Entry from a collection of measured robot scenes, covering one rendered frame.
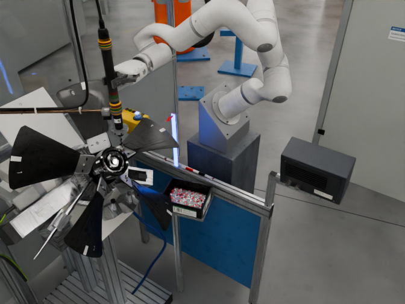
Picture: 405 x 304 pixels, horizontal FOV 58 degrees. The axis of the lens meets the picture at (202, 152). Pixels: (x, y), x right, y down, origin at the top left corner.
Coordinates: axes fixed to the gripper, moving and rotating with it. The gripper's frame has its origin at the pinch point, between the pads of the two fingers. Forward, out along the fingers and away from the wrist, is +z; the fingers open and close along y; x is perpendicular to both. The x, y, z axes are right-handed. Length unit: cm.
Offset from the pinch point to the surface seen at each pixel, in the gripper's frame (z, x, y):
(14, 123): 20.4, -20.6, 38.2
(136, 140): -8.9, -32.2, 0.5
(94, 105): -0.3, -14.4, 12.4
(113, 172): 12.6, -31.1, -6.6
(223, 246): -36, -112, -31
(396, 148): -179, -104, -97
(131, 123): -31, -44, 25
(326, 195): -32, -42, -77
